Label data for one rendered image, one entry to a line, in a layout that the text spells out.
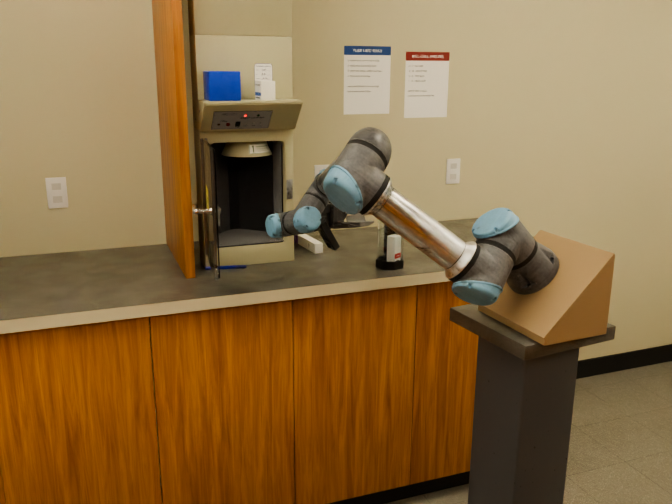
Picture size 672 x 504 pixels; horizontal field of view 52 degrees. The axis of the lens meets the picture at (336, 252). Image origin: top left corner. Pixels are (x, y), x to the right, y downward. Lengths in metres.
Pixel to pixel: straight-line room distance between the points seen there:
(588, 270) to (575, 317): 0.13
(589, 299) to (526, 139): 1.61
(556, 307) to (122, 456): 1.38
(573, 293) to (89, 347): 1.37
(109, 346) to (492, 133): 1.95
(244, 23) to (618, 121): 2.05
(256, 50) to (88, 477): 1.45
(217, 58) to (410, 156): 1.10
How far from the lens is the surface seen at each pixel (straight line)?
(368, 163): 1.67
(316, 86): 2.86
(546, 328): 1.82
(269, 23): 2.36
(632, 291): 4.02
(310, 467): 2.51
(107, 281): 2.34
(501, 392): 2.02
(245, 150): 2.37
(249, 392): 2.30
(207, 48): 2.31
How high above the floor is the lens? 1.62
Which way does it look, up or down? 15 degrees down
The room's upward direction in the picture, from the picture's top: straight up
